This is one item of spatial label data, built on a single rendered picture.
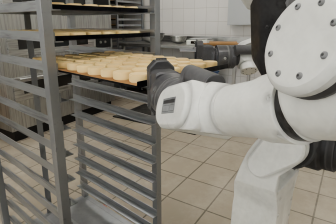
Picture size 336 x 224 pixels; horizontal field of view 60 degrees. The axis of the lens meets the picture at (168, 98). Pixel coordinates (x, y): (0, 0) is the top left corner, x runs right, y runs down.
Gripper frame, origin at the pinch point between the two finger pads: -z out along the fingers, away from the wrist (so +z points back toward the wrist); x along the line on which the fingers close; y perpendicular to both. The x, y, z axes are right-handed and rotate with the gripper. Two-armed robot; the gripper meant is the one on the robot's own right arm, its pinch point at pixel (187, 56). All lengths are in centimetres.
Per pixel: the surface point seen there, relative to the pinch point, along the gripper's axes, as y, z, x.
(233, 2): -303, 103, 37
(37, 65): 14, -50, -1
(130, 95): -18.1, -22.7, -19.7
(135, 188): -16, -21, -65
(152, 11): -8.3, -13.0, 16.4
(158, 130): -8.2, -10.2, -32.8
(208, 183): -85, 31, -106
